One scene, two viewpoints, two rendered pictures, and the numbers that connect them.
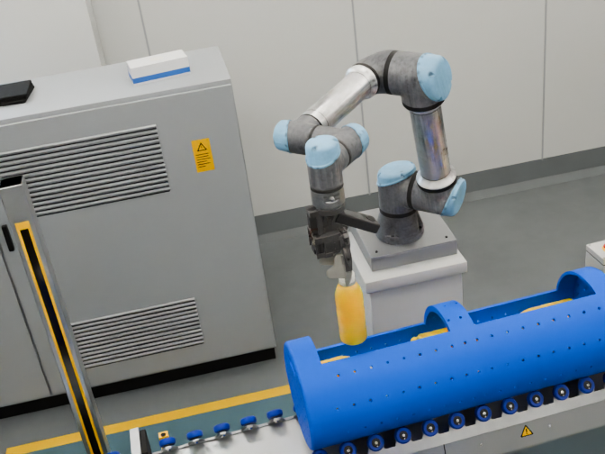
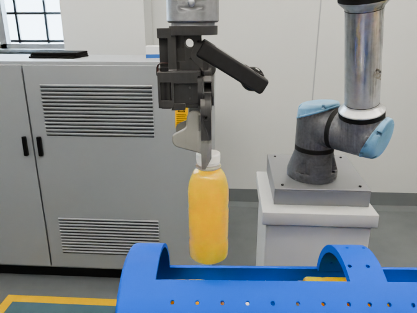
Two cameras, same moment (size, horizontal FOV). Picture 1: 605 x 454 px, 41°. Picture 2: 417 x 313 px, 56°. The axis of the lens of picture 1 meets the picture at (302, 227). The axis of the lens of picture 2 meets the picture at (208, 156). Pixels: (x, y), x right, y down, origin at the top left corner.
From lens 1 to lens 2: 1.37 m
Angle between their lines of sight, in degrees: 14
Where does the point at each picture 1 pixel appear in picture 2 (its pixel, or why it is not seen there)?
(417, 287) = (318, 231)
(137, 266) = (122, 187)
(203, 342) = not seen: hidden behind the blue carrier
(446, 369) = not seen: outside the picture
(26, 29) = (106, 35)
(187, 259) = (157, 191)
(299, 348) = (140, 251)
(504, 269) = (393, 260)
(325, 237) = (174, 72)
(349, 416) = not seen: outside the picture
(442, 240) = (355, 189)
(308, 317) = (241, 259)
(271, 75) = (254, 99)
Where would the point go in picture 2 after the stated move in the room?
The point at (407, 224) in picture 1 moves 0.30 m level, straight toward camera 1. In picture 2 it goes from (319, 163) to (309, 207)
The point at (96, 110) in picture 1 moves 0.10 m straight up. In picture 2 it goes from (113, 66) to (111, 48)
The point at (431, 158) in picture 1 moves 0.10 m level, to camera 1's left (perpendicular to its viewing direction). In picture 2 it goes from (360, 79) to (318, 78)
